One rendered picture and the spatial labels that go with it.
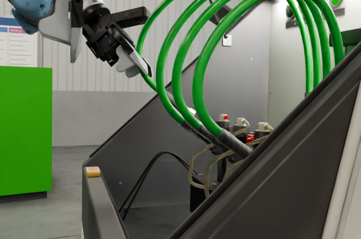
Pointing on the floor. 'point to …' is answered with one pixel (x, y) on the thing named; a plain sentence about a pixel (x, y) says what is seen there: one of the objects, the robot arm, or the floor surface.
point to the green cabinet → (25, 132)
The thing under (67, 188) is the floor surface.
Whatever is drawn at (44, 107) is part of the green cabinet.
